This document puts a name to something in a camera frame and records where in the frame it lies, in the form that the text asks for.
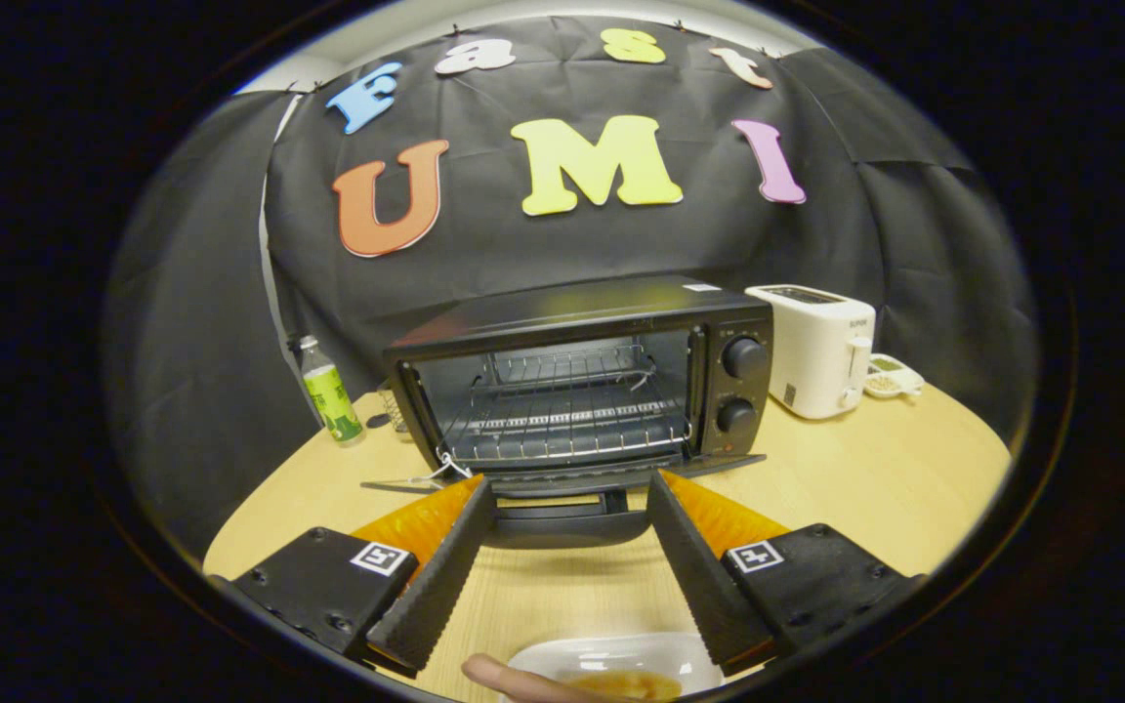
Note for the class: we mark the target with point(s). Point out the white rectangular plate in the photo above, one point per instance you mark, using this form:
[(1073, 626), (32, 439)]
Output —
[(611, 652)]

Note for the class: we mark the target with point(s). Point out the black toaster oven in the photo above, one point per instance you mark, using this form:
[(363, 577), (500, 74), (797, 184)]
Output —
[(562, 312)]

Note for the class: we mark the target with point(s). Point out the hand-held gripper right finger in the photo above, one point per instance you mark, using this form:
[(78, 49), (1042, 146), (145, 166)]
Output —
[(699, 576)]

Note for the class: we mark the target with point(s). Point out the white divided dish with seeds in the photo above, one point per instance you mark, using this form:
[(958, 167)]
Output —
[(890, 379)]

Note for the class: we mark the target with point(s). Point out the green label plastic bottle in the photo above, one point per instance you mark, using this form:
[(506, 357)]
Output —
[(333, 400)]

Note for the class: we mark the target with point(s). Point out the clear glass cup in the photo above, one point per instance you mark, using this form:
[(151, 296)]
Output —
[(393, 410)]

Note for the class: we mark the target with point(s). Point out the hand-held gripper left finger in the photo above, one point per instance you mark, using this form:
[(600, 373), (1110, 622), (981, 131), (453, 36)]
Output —
[(440, 576)]

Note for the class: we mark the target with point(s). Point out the white pop-up toaster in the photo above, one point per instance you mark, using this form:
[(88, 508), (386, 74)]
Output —
[(812, 351)]

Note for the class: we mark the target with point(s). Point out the golden bread roll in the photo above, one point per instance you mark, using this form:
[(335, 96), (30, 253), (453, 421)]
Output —
[(631, 686)]

